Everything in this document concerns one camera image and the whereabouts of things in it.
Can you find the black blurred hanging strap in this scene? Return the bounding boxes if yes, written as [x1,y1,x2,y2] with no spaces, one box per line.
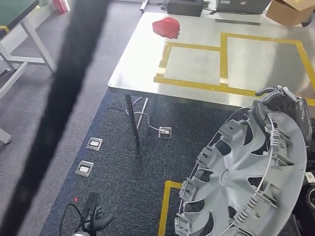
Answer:
[0,0,109,236]

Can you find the brown cardboard box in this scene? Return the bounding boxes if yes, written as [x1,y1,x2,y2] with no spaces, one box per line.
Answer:
[266,0,315,28]

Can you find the white floor cable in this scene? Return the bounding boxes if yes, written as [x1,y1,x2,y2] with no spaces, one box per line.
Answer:
[125,96,160,132]

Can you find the steel floor socket box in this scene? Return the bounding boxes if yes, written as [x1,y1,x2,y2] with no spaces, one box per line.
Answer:
[86,137,103,152]
[75,160,94,177]

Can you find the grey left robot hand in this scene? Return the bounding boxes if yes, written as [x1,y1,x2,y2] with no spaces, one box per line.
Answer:
[90,206,115,233]

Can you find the yellow floor tape square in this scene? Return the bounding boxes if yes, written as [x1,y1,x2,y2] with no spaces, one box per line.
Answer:
[157,180,183,236]

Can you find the large yellow tape rectangle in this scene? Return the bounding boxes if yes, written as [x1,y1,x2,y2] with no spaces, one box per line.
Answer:
[220,31,315,108]

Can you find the red crumpled plastic bag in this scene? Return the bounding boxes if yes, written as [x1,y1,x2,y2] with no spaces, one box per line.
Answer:
[152,17,181,40]

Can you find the small yellow tape rectangle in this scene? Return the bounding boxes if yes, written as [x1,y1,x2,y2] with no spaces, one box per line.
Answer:
[153,41,229,93]

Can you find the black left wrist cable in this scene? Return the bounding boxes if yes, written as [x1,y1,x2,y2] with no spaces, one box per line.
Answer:
[59,203,83,236]

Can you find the grey plastic wheel hubcap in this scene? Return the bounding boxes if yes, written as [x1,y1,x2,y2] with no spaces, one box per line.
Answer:
[174,109,308,236]

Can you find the black fabric carry case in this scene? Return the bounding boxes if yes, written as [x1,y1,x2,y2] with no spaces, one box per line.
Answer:
[167,0,204,18]

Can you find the steel workbench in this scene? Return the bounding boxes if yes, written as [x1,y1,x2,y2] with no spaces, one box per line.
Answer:
[108,11,315,147]

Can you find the grey laptop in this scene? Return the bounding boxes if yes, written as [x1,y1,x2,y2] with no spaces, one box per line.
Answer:
[216,0,271,15]

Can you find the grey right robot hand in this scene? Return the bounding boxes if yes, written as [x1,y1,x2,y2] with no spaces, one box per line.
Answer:
[252,85,313,147]

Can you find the floor socket with white cable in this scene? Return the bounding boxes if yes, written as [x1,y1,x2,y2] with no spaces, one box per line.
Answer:
[158,126,172,140]

